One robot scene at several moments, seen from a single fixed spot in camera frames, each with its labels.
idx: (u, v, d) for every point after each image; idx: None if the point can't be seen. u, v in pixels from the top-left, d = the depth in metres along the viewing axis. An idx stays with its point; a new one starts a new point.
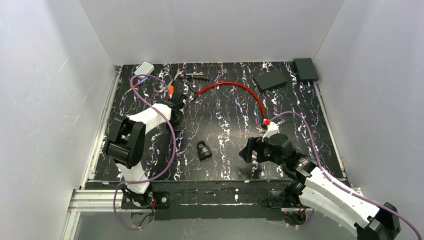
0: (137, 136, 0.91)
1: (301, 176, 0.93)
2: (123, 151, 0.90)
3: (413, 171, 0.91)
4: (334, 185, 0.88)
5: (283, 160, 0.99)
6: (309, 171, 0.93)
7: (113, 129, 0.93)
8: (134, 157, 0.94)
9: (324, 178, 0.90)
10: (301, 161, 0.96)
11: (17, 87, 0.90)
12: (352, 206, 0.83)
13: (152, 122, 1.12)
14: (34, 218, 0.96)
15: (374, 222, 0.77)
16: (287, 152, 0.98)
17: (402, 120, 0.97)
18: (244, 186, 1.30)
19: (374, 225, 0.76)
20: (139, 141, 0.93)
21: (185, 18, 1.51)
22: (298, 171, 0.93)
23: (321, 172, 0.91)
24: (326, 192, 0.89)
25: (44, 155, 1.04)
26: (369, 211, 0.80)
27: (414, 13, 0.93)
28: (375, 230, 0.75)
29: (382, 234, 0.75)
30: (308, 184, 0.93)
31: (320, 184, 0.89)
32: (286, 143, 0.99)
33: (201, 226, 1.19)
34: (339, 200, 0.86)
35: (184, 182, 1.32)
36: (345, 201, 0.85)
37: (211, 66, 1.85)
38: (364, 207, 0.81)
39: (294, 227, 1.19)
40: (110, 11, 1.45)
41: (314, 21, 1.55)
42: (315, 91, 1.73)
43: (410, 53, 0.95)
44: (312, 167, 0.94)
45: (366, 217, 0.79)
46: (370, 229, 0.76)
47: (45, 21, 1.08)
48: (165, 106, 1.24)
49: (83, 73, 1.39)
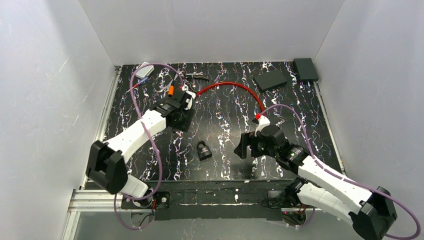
0: (112, 170, 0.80)
1: (294, 166, 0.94)
2: (103, 181, 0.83)
3: (413, 171, 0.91)
4: (327, 172, 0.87)
5: (276, 150, 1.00)
6: (301, 160, 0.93)
7: (92, 155, 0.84)
8: (117, 186, 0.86)
9: (316, 166, 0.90)
10: (294, 151, 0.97)
11: (17, 86, 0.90)
12: (344, 192, 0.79)
13: (137, 143, 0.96)
14: (34, 218, 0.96)
15: (366, 205, 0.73)
16: (280, 142, 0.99)
17: (402, 120, 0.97)
18: (244, 186, 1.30)
19: (367, 209, 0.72)
20: (117, 174, 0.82)
21: (185, 18, 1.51)
22: (291, 160, 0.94)
23: (313, 160, 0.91)
24: (319, 180, 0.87)
25: (44, 155, 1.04)
26: (362, 196, 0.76)
27: (414, 13, 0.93)
28: (369, 214, 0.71)
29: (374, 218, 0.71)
30: (302, 173, 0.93)
31: (311, 173, 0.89)
32: (278, 134, 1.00)
33: (201, 226, 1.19)
34: (331, 187, 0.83)
35: (184, 182, 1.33)
36: (337, 188, 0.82)
37: (211, 66, 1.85)
38: (356, 192, 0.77)
39: (294, 227, 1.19)
40: (110, 11, 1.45)
41: (314, 21, 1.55)
42: (315, 92, 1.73)
43: (410, 52, 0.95)
44: (305, 156, 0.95)
45: (358, 201, 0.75)
46: (364, 214, 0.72)
47: (44, 21, 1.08)
48: (159, 114, 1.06)
49: (83, 73, 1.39)
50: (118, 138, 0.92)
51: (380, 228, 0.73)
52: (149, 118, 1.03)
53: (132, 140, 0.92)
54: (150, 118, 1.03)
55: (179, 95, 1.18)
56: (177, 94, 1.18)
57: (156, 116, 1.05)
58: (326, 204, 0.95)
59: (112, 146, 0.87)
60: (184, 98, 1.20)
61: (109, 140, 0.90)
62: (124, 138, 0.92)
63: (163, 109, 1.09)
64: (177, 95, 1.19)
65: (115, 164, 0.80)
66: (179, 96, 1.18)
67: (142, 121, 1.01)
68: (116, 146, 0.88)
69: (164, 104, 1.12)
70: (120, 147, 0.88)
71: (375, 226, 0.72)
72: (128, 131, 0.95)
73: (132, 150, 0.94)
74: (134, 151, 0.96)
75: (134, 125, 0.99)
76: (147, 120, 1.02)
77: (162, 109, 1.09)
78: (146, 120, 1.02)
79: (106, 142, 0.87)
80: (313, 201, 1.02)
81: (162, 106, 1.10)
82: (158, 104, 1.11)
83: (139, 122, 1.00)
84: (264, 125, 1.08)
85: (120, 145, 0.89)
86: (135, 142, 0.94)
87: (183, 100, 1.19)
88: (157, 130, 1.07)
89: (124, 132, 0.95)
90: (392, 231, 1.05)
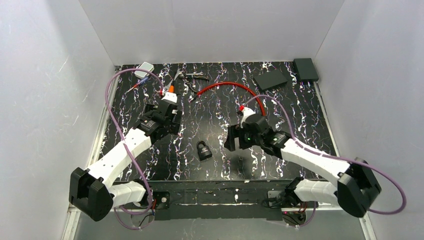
0: (95, 198, 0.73)
1: (277, 151, 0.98)
2: (86, 210, 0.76)
3: (413, 171, 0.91)
4: (307, 151, 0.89)
5: (260, 137, 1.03)
6: (283, 143, 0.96)
7: (72, 183, 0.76)
8: (102, 212, 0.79)
9: (297, 146, 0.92)
10: (277, 136, 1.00)
11: (17, 87, 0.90)
12: (324, 166, 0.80)
13: (120, 166, 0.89)
14: (34, 218, 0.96)
15: (344, 176, 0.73)
16: (263, 129, 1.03)
17: (402, 120, 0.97)
18: (244, 186, 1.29)
19: (345, 179, 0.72)
20: (100, 201, 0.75)
21: (185, 18, 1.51)
22: (274, 145, 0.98)
23: (294, 141, 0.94)
24: (300, 159, 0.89)
25: (44, 155, 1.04)
26: (340, 168, 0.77)
27: (415, 13, 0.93)
28: (346, 184, 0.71)
29: (353, 187, 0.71)
30: (285, 156, 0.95)
31: (292, 153, 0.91)
32: (260, 121, 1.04)
33: (201, 226, 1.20)
34: (312, 164, 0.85)
35: (184, 182, 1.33)
36: (317, 164, 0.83)
37: (211, 66, 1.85)
38: (334, 165, 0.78)
39: (294, 226, 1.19)
40: (110, 11, 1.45)
41: (314, 21, 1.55)
42: (315, 91, 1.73)
43: (410, 53, 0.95)
44: (287, 139, 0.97)
45: (336, 173, 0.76)
46: (342, 185, 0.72)
47: (44, 21, 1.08)
48: (142, 132, 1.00)
49: (83, 73, 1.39)
50: (99, 163, 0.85)
51: (362, 200, 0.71)
52: (132, 138, 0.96)
53: (114, 165, 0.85)
54: (134, 138, 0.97)
55: (163, 107, 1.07)
56: (162, 106, 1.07)
57: (139, 134, 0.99)
58: (317, 191, 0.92)
59: (92, 174, 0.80)
60: (170, 109, 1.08)
61: (90, 166, 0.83)
62: (106, 163, 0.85)
63: (147, 126, 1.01)
64: (161, 107, 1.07)
65: (97, 193, 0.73)
66: (163, 108, 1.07)
67: (125, 142, 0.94)
68: (97, 173, 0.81)
69: (148, 120, 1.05)
70: (102, 173, 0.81)
71: (356, 197, 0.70)
72: (109, 155, 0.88)
73: (115, 175, 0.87)
74: (117, 175, 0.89)
75: (116, 147, 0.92)
76: (130, 140, 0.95)
77: (146, 126, 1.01)
78: (129, 141, 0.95)
79: (87, 170, 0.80)
80: (308, 195, 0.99)
81: (146, 122, 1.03)
82: (142, 120, 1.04)
83: (121, 143, 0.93)
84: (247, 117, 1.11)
85: (101, 172, 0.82)
86: (118, 166, 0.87)
87: (169, 111, 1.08)
88: (142, 148, 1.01)
89: (105, 156, 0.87)
90: (391, 232, 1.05)
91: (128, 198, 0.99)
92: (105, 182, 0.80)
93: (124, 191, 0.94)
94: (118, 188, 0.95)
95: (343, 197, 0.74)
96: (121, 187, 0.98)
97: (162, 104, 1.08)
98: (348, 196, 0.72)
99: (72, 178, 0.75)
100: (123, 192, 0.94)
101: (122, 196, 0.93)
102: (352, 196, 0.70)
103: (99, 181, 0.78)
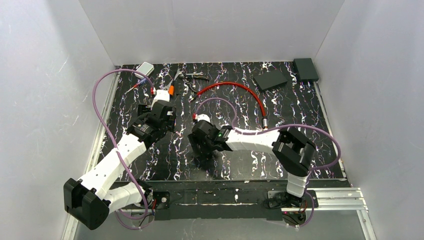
0: (88, 210, 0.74)
1: (226, 145, 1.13)
2: (83, 219, 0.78)
3: (413, 171, 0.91)
4: (246, 134, 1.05)
5: (207, 138, 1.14)
6: (226, 135, 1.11)
7: (65, 195, 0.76)
8: (98, 221, 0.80)
9: (237, 133, 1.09)
10: (221, 132, 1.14)
11: (17, 87, 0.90)
12: (261, 141, 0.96)
13: (114, 175, 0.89)
14: (34, 218, 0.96)
15: (278, 145, 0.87)
16: (206, 130, 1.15)
17: (402, 120, 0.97)
18: (244, 186, 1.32)
19: (279, 147, 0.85)
20: (94, 212, 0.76)
21: (185, 18, 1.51)
22: (220, 140, 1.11)
23: (235, 130, 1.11)
24: (243, 143, 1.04)
25: (44, 155, 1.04)
26: (273, 138, 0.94)
27: (415, 13, 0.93)
28: (280, 151, 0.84)
29: (287, 151, 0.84)
30: (233, 146, 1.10)
31: (235, 140, 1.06)
32: (202, 124, 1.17)
33: (201, 225, 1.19)
34: (252, 143, 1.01)
35: (184, 182, 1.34)
36: (255, 142, 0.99)
37: (211, 66, 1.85)
38: (268, 137, 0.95)
39: (294, 227, 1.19)
40: (110, 11, 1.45)
41: (314, 21, 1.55)
42: (315, 92, 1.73)
43: (410, 52, 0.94)
44: (229, 131, 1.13)
45: (271, 144, 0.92)
46: (278, 152, 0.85)
47: (45, 21, 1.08)
48: (136, 138, 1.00)
49: (83, 73, 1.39)
50: (91, 173, 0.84)
51: (300, 160, 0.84)
52: (125, 144, 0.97)
53: (107, 174, 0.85)
54: (127, 144, 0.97)
55: (156, 110, 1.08)
56: (155, 109, 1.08)
57: (133, 140, 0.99)
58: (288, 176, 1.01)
59: (85, 184, 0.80)
60: (165, 111, 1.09)
61: (83, 176, 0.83)
62: (99, 173, 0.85)
63: (140, 131, 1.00)
64: (155, 110, 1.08)
65: (90, 205, 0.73)
66: (157, 111, 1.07)
67: (118, 149, 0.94)
68: (90, 184, 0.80)
69: (142, 124, 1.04)
70: (94, 184, 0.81)
71: (292, 158, 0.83)
72: (102, 164, 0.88)
73: (109, 184, 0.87)
74: (111, 184, 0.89)
75: (109, 155, 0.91)
76: (123, 147, 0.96)
77: (139, 130, 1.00)
78: (122, 148, 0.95)
79: (79, 180, 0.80)
80: (294, 188, 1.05)
81: (140, 127, 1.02)
82: (135, 125, 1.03)
83: (114, 151, 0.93)
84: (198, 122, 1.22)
85: (94, 182, 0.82)
86: (112, 174, 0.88)
87: (163, 114, 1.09)
88: (137, 154, 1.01)
89: (98, 165, 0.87)
90: (392, 232, 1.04)
91: (125, 202, 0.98)
92: (98, 193, 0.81)
93: (121, 195, 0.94)
94: (115, 193, 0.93)
95: (285, 163, 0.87)
96: (117, 190, 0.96)
97: (156, 106, 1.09)
98: (287, 160, 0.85)
99: (65, 191, 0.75)
100: (120, 197, 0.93)
101: (119, 200, 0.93)
102: (291, 159, 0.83)
103: (92, 192, 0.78)
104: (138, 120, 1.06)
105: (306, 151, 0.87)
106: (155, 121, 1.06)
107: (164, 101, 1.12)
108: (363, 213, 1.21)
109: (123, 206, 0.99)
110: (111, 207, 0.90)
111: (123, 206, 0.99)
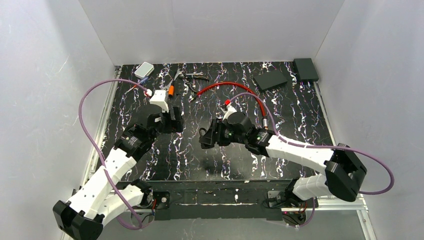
0: (79, 232, 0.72)
1: (263, 150, 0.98)
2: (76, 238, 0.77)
3: (412, 171, 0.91)
4: (290, 144, 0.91)
5: (245, 138, 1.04)
6: (267, 141, 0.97)
7: (56, 216, 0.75)
8: (92, 237, 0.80)
9: (281, 141, 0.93)
10: (261, 135, 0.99)
11: (17, 87, 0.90)
12: (309, 157, 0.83)
13: (103, 193, 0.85)
14: (35, 218, 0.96)
15: (331, 164, 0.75)
16: (247, 128, 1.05)
17: (403, 120, 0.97)
18: (244, 186, 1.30)
19: (332, 167, 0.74)
20: (86, 232, 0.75)
21: (185, 18, 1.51)
22: (260, 145, 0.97)
23: (278, 137, 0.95)
24: (286, 153, 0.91)
25: (44, 155, 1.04)
26: (325, 157, 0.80)
27: (414, 13, 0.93)
28: (334, 171, 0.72)
29: (340, 172, 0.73)
30: (271, 153, 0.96)
31: (278, 149, 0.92)
32: (244, 121, 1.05)
33: (201, 226, 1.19)
34: (298, 157, 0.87)
35: (184, 182, 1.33)
36: (303, 156, 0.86)
37: (211, 66, 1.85)
38: (319, 155, 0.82)
39: (294, 227, 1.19)
40: (110, 11, 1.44)
41: (314, 21, 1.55)
42: (315, 92, 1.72)
43: (410, 52, 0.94)
44: (270, 136, 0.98)
45: (323, 163, 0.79)
46: (330, 173, 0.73)
47: (44, 20, 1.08)
48: (123, 153, 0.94)
49: (83, 73, 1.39)
50: (80, 193, 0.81)
51: (351, 184, 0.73)
52: (113, 161, 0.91)
53: (96, 195, 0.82)
54: (115, 161, 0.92)
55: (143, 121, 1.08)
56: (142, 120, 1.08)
57: (121, 155, 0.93)
58: (311, 185, 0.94)
59: (74, 206, 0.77)
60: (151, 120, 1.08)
61: (71, 197, 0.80)
62: (86, 194, 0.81)
63: (129, 144, 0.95)
64: (141, 121, 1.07)
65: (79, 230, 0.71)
66: (144, 121, 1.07)
67: (105, 168, 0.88)
68: (78, 206, 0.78)
69: (130, 136, 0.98)
70: (83, 206, 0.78)
71: (344, 181, 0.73)
72: (90, 183, 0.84)
73: (98, 204, 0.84)
74: (102, 202, 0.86)
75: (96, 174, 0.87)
76: (111, 164, 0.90)
77: (127, 144, 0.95)
78: (110, 165, 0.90)
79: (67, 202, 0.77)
80: (307, 195, 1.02)
81: (128, 140, 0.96)
82: (123, 138, 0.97)
83: (102, 169, 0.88)
84: (232, 113, 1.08)
85: (82, 204, 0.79)
86: (101, 193, 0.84)
87: (151, 123, 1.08)
88: (126, 169, 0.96)
89: (86, 185, 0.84)
90: (392, 232, 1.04)
91: (123, 207, 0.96)
92: (88, 214, 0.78)
93: (117, 203, 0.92)
94: (110, 203, 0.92)
95: (332, 184, 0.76)
96: (113, 198, 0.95)
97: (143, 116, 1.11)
98: (338, 182, 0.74)
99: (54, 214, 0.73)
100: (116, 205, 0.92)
101: (116, 209, 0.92)
102: (344, 183, 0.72)
103: (81, 215, 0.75)
104: (125, 132, 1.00)
105: (358, 176, 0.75)
106: (144, 131, 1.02)
107: (151, 110, 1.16)
108: (363, 213, 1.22)
109: (122, 211, 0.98)
110: (107, 217, 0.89)
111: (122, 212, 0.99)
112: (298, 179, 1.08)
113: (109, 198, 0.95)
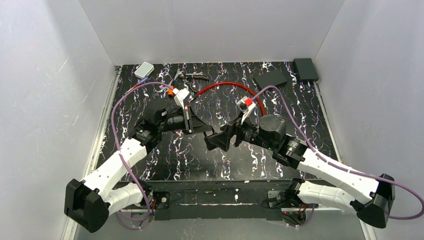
0: (91, 210, 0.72)
1: (293, 162, 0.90)
2: (83, 222, 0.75)
3: (412, 171, 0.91)
4: (330, 165, 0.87)
5: (275, 146, 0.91)
6: (300, 154, 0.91)
7: (67, 195, 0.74)
8: (98, 224, 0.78)
9: (318, 159, 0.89)
10: (290, 144, 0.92)
11: (17, 87, 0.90)
12: (352, 184, 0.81)
13: (116, 177, 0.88)
14: (35, 218, 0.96)
15: (376, 197, 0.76)
16: (280, 138, 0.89)
17: (403, 119, 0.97)
18: (244, 186, 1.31)
19: (378, 201, 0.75)
20: (95, 213, 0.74)
21: (185, 17, 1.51)
22: (291, 156, 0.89)
23: (314, 153, 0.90)
24: (322, 173, 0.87)
25: (44, 155, 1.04)
26: (370, 187, 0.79)
27: (414, 13, 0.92)
28: (380, 206, 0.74)
29: (384, 207, 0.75)
30: (301, 167, 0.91)
31: (315, 167, 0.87)
32: (280, 129, 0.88)
33: (201, 225, 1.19)
34: (337, 180, 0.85)
35: (184, 182, 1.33)
36: (343, 181, 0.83)
37: (211, 66, 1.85)
38: (365, 184, 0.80)
39: (294, 227, 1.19)
40: (110, 11, 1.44)
41: (314, 21, 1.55)
42: (315, 92, 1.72)
43: (410, 52, 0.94)
44: (303, 149, 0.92)
45: (368, 193, 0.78)
46: (375, 206, 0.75)
47: (44, 21, 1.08)
48: (137, 142, 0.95)
49: (83, 73, 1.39)
50: (94, 174, 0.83)
51: (387, 217, 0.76)
52: (127, 148, 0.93)
53: (110, 176, 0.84)
54: (129, 148, 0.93)
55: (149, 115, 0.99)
56: (148, 114, 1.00)
57: (135, 144, 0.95)
58: (326, 196, 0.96)
59: (88, 184, 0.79)
60: (158, 114, 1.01)
61: (86, 176, 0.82)
62: (101, 174, 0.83)
63: (142, 136, 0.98)
64: (148, 115, 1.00)
65: (92, 204, 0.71)
66: (150, 116, 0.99)
67: (120, 152, 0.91)
68: (93, 184, 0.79)
69: (143, 129, 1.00)
70: (97, 185, 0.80)
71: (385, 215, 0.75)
72: (105, 165, 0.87)
73: (110, 186, 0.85)
74: (113, 186, 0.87)
75: (112, 158, 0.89)
76: (125, 150, 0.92)
77: (141, 135, 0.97)
78: (124, 150, 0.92)
79: (82, 181, 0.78)
80: (313, 200, 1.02)
81: (141, 132, 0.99)
82: (137, 129, 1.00)
83: (117, 153, 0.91)
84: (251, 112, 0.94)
85: (97, 183, 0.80)
86: (113, 177, 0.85)
87: (158, 116, 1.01)
88: (138, 158, 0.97)
89: (101, 167, 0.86)
90: (393, 232, 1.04)
91: (125, 202, 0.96)
92: (101, 193, 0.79)
93: (121, 198, 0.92)
94: (115, 194, 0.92)
95: (369, 213, 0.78)
96: (117, 192, 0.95)
97: (152, 106, 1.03)
98: (378, 214, 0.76)
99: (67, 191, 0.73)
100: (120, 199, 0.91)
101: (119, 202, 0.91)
102: (383, 216, 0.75)
103: (95, 192, 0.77)
104: (140, 122, 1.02)
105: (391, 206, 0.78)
106: (153, 125, 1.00)
107: (156, 103, 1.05)
108: None
109: (123, 207, 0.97)
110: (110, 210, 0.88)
111: (123, 207, 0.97)
112: (306, 182, 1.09)
113: (113, 191, 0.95)
